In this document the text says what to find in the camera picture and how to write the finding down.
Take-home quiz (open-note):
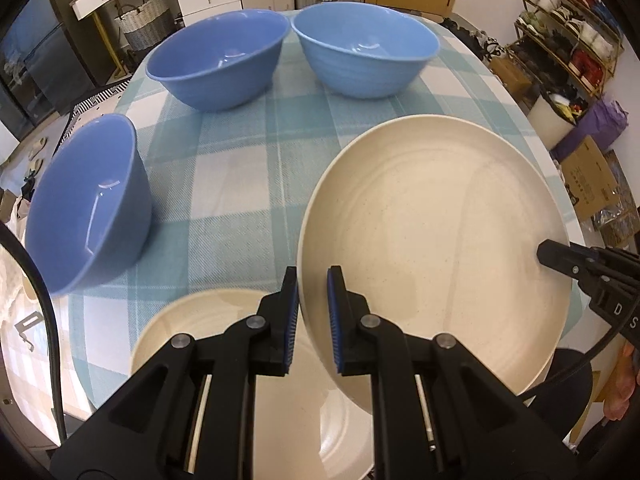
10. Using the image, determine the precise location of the teal checked tablecloth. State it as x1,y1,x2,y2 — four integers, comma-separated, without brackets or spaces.
60,7,586,480

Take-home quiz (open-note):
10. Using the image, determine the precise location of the light blue ribbed bowl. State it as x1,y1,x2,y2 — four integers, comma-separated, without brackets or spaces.
291,2,441,99

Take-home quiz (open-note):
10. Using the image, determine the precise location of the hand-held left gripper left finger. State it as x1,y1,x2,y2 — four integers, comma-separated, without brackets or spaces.
47,266,301,480

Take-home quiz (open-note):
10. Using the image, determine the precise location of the dark glass cabinet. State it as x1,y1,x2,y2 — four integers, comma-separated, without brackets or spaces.
0,0,96,141

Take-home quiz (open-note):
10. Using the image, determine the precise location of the brown cardboard box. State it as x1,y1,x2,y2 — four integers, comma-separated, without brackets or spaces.
487,55,533,98

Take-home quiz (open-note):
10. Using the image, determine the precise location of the small cream plate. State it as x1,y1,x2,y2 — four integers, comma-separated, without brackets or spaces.
130,288,376,480

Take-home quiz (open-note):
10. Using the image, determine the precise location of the gold shoe rack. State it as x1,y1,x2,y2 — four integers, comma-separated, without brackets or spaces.
507,0,626,98

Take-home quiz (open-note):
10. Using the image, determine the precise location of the group of sneakers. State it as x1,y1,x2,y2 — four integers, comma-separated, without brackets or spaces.
440,17,506,61

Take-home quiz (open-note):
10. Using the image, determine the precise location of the large cream plate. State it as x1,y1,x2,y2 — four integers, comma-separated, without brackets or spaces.
296,115,572,416

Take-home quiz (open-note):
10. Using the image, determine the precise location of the white bin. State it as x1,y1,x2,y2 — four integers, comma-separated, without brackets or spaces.
527,91,576,151

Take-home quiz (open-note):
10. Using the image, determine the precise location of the grey wicker basket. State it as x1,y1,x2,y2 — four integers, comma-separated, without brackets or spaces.
114,0,173,52

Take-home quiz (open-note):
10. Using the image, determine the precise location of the black and white patterned rug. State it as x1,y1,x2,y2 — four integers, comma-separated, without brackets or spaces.
57,77,133,151

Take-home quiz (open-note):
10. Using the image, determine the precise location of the purple bag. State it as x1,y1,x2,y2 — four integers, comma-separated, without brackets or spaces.
550,97,628,161

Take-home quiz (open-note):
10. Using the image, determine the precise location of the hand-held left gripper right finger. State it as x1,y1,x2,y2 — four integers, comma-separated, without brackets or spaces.
326,265,581,480

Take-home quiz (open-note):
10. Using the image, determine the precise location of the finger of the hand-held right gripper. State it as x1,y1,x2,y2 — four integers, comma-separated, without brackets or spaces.
536,239,640,307

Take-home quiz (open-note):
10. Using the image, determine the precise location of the flat cardboard box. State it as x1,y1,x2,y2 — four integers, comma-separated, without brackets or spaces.
557,135,621,221

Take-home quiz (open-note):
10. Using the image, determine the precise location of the black cable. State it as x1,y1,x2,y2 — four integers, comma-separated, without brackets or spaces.
520,317,628,406
0,220,68,441

